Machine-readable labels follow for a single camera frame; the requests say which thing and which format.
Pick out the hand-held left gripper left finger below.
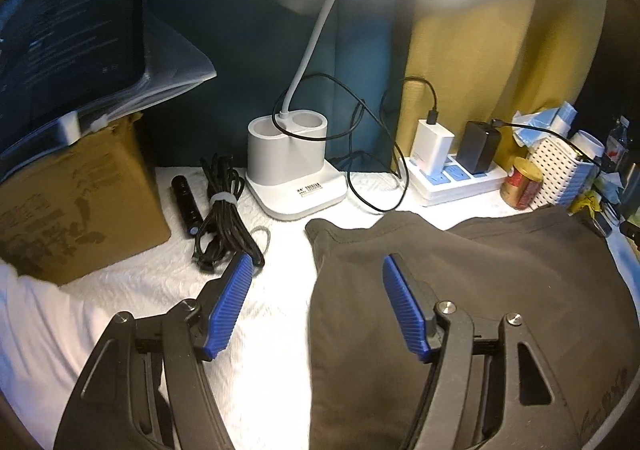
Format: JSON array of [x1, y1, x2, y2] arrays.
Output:
[[52, 250, 256, 450]]

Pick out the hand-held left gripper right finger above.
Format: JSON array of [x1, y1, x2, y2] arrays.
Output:
[[382, 253, 573, 450]]

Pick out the olive printed t-shirt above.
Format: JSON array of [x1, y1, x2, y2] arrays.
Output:
[[304, 206, 640, 450]]

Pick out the white textured table cover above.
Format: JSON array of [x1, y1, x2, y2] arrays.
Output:
[[0, 164, 640, 450]]

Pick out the black flashlight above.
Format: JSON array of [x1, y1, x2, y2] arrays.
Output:
[[171, 175, 204, 238]]

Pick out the white power strip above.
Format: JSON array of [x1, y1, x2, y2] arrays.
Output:
[[402, 153, 509, 207]]

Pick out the white desk lamp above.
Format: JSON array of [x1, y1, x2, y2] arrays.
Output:
[[245, 0, 503, 221]]

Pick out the white charger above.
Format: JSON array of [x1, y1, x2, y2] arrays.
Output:
[[412, 120, 456, 176]]

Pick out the red tin can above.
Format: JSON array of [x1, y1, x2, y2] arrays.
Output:
[[501, 157, 544, 210]]

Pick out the brown cardboard box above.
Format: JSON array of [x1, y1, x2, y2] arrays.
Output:
[[0, 111, 172, 286]]

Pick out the black charger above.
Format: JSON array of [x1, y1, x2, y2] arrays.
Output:
[[457, 121, 502, 174]]

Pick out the white garment with black trim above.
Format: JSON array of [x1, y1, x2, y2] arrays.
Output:
[[0, 263, 121, 431]]

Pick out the white perforated basket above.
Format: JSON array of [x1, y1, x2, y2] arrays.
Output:
[[525, 135, 594, 209]]

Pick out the black phone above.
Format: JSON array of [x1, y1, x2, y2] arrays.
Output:
[[580, 210, 614, 237]]

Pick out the yellow packet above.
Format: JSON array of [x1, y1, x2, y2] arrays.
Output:
[[570, 190, 602, 217]]

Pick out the clear plastic sleeve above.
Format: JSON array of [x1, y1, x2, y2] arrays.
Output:
[[0, 10, 218, 176]]

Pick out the white tablet stand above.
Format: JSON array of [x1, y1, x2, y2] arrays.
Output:
[[57, 111, 108, 141]]

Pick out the blue face masks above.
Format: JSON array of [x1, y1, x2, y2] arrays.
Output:
[[512, 101, 579, 147]]

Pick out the glass jar with white lid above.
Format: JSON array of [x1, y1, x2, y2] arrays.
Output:
[[570, 130, 607, 157]]

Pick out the dark curtain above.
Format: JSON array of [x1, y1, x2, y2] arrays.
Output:
[[145, 0, 416, 171]]

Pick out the clear water bottle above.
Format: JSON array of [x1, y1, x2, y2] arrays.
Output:
[[602, 116, 632, 174]]

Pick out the yellow curtain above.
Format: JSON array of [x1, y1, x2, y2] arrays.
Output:
[[400, 0, 608, 171]]

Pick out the coiled black cable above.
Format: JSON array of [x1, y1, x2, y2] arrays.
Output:
[[192, 153, 266, 273]]

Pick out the black white-charger cable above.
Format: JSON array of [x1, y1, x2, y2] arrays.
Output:
[[380, 76, 442, 125]]

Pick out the black black-charger cable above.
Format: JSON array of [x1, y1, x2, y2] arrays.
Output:
[[492, 117, 601, 166]]

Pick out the black lamp cable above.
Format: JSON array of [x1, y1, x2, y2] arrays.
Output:
[[272, 74, 407, 214]]

